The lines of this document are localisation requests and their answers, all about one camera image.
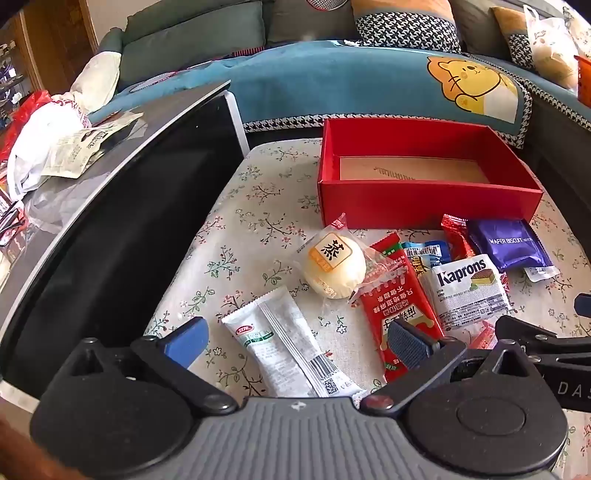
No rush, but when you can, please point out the white pillow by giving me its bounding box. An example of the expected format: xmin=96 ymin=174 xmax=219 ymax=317
xmin=69 ymin=50 xmax=123 ymax=114

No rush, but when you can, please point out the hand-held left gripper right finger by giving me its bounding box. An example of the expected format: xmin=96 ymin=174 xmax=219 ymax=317
xmin=360 ymin=318 xmax=540 ymax=416

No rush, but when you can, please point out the long red snack packet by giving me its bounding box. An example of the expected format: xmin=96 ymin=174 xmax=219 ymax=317
xmin=353 ymin=232 xmax=446 ymax=384

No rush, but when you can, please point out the round bun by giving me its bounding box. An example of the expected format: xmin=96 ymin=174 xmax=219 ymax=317
xmin=294 ymin=213 xmax=409 ymax=303

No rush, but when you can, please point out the floral plastic bag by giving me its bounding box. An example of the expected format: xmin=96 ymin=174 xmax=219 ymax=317
xmin=563 ymin=9 xmax=591 ymax=56

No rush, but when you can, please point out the white plastic bag with handles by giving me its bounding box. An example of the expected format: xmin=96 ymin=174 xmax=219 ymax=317
xmin=522 ymin=4 xmax=580 ymax=88

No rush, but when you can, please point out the black glass table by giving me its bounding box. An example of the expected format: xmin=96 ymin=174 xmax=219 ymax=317
xmin=0 ymin=79 xmax=250 ymax=402

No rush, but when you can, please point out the small red candy packet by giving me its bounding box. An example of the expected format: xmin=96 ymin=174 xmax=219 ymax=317
xmin=441 ymin=213 xmax=478 ymax=261

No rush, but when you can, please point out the long white snack packet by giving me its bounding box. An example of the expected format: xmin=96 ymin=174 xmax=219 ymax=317
xmin=221 ymin=286 xmax=368 ymax=400

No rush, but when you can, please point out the red cardboard box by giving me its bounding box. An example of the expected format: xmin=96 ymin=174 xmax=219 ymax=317
xmin=317 ymin=117 xmax=544 ymax=230

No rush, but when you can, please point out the flat paper packet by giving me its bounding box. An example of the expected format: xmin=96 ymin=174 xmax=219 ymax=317
xmin=44 ymin=113 xmax=144 ymax=178

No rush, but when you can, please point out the red plastic bag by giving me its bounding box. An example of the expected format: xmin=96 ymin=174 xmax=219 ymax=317
xmin=0 ymin=90 xmax=51 ymax=158

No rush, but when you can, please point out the floral tablecloth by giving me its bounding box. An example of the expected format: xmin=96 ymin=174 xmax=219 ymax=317
xmin=143 ymin=137 xmax=591 ymax=464

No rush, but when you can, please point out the white wafer packet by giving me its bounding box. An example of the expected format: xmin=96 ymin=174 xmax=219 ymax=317
xmin=422 ymin=254 xmax=513 ymax=329

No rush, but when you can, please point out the wooden cabinet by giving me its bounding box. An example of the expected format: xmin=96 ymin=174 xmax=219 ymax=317
xmin=0 ymin=0 xmax=98 ymax=139

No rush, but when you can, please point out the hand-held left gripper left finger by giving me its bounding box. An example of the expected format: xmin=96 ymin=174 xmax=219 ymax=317
xmin=59 ymin=318 xmax=238 ymax=416

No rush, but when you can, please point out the small orange houndstooth cushion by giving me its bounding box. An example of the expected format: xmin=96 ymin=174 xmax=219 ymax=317
xmin=492 ymin=7 xmax=536 ymax=65

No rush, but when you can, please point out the dark grey sofa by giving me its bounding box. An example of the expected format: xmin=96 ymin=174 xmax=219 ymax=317
xmin=92 ymin=0 xmax=591 ymax=301

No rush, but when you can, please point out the crumpled white plastic bag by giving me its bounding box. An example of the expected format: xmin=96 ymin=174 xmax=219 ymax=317
xmin=7 ymin=95 xmax=93 ymax=195

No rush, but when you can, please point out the purple wafer biscuit packet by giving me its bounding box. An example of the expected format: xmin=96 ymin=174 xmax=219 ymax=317
xmin=466 ymin=218 xmax=554 ymax=283

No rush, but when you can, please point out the grey-green cushion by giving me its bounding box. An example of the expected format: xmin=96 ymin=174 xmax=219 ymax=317
xmin=117 ymin=0 xmax=273 ymax=88

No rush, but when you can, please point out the grey printed cushion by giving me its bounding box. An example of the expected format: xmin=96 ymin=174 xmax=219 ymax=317
xmin=265 ymin=0 xmax=358 ymax=44

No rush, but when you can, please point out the small red-white cake packet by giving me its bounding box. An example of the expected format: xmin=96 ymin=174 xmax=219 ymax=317
xmin=468 ymin=320 xmax=500 ymax=352

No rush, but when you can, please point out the orange plastic basket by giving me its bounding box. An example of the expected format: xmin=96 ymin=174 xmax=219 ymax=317
xmin=574 ymin=55 xmax=591 ymax=97

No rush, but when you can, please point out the blue snack packet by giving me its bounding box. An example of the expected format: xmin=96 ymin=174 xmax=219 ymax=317
xmin=401 ymin=240 xmax=452 ymax=278

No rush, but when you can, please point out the plain grey cushion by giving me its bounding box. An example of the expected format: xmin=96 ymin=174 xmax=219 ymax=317
xmin=450 ymin=0 xmax=509 ymax=56

